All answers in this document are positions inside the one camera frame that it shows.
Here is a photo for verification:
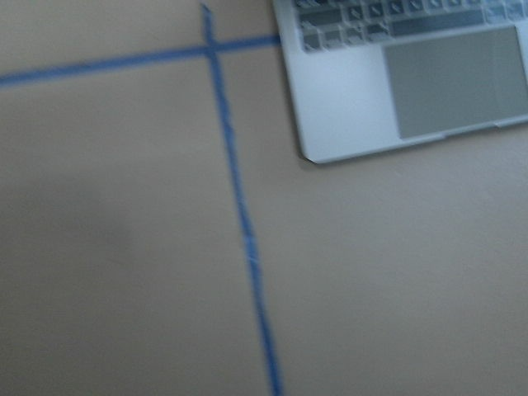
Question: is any grey laptop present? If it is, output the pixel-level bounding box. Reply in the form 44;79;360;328
272;1;527;164

